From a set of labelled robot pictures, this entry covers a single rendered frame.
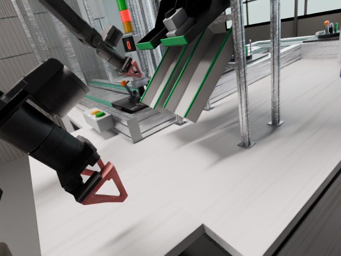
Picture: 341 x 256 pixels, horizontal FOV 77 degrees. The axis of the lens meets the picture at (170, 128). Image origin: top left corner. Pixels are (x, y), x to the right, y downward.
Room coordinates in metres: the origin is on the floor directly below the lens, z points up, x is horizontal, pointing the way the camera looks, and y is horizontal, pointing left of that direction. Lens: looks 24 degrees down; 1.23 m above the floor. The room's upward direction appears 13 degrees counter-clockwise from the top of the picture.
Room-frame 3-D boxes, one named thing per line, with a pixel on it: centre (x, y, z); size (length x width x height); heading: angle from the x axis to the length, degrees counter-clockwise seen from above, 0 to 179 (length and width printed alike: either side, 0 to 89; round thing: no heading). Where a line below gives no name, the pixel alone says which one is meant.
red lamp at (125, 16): (1.21, 0.09, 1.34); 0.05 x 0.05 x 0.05
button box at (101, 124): (0.95, 0.32, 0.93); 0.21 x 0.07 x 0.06; 32
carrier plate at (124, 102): (0.99, 0.09, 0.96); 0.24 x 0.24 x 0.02; 32
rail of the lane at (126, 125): (1.14, 0.37, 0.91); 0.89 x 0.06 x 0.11; 32
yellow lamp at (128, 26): (1.21, 0.09, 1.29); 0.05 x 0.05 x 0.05
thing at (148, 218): (0.73, 0.16, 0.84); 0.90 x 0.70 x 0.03; 30
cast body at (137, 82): (1.00, 0.08, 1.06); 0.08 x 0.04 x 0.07; 122
